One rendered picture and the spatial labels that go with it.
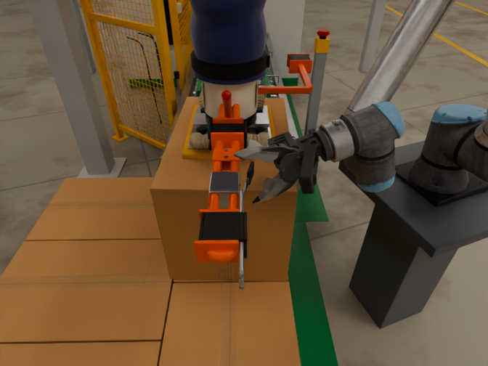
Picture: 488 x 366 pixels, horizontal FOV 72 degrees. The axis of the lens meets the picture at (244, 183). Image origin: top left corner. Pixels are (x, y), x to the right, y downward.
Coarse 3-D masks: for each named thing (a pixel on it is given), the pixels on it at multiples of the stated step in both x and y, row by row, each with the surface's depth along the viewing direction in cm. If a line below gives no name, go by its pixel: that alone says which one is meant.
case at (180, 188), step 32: (288, 128) 117; (192, 160) 101; (256, 160) 101; (160, 192) 91; (192, 192) 91; (256, 192) 90; (288, 192) 90; (160, 224) 99; (192, 224) 99; (256, 224) 98; (288, 224) 97; (192, 256) 107; (256, 256) 106; (288, 256) 106
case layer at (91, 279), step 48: (96, 192) 152; (144, 192) 152; (48, 240) 130; (96, 240) 129; (144, 240) 129; (0, 288) 112; (48, 288) 112; (96, 288) 112; (144, 288) 112; (192, 288) 112; (288, 288) 112; (0, 336) 99; (48, 336) 99; (96, 336) 99; (144, 336) 99; (192, 336) 99; (240, 336) 99; (288, 336) 99
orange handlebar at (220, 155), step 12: (300, 72) 122; (216, 144) 83; (216, 156) 77; (228, 156) 77; (216, 168) 74; (228, 168) 78; (216, 204) 65; (228, 204) 67; (204, 252) 57; (216, 252) 56; (228, 252) 56
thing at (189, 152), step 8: (192, 112) 123; (200, 112) 118; (192, 120) 118; (192, 128) 112; (200, 128) 107; (184, 144) 105; (184, 152) 101; (192, 152) 101; (200, 152) 101; (208, 152) 101
